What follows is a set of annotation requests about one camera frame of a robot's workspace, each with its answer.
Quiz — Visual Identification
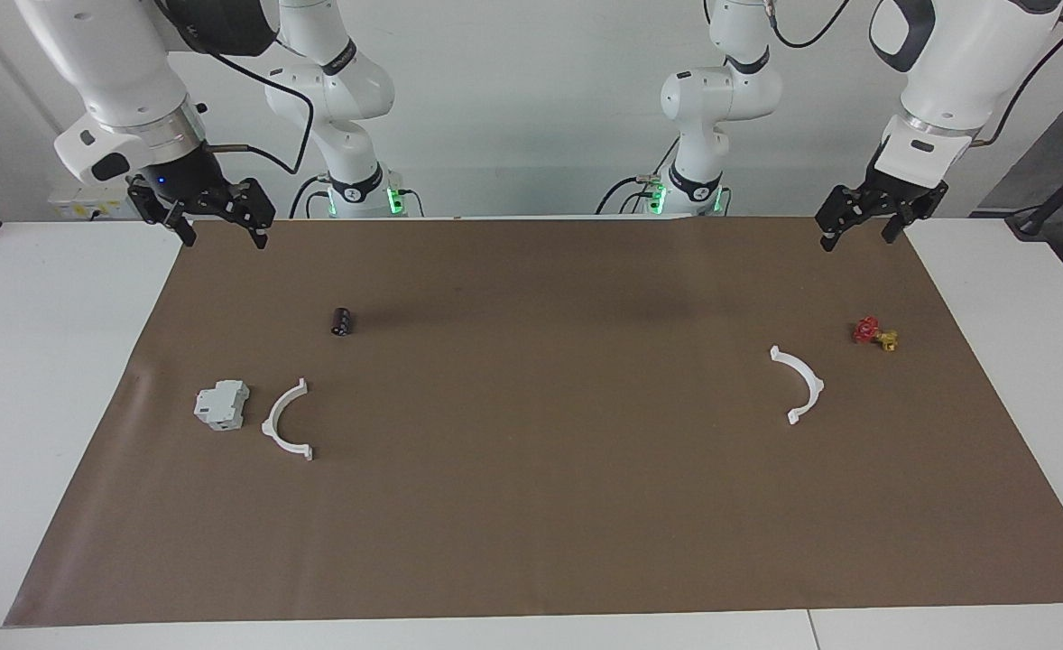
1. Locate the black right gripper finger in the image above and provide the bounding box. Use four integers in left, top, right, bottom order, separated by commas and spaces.
128, 178, 199, 247
229, 179, 275, 250

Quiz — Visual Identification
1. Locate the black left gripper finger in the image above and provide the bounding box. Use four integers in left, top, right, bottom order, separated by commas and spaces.
816, 185, 866, 252
883, 183, 947, 245

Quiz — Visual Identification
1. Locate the white half pipe clamp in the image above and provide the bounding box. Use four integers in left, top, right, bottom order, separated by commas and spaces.
770, 345, 827, 426
261, 377, 314, 461

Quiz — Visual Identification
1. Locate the white power strip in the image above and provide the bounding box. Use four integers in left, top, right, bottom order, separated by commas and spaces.
49, 185, 135, 222

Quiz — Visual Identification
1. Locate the red yellow valve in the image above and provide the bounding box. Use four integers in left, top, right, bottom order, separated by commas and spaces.
852, 316, 901, 354

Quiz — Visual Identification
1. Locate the black stand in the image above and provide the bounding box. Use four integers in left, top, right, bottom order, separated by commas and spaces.
1005, 140, 1063, 240

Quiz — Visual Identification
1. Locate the white circuit breaker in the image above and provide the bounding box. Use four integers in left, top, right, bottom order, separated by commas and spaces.
193, 379, 251, 432

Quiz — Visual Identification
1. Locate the brown paper mat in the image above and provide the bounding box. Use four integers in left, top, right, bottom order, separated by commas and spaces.
4, 215, 1063, 628

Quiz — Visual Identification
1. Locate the black base cable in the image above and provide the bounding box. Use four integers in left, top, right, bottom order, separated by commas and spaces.
596, 173, 672, 216
291, 173, 334, 219

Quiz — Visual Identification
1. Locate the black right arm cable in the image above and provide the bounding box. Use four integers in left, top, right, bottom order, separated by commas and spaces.
157, 0, 316, 175

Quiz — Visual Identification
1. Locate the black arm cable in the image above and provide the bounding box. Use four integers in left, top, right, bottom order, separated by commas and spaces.
157, 0, 316, 175
766, 0, 1063, 145

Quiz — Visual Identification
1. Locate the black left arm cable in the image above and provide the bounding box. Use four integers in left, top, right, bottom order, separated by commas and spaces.
766, 0, 1063, 145

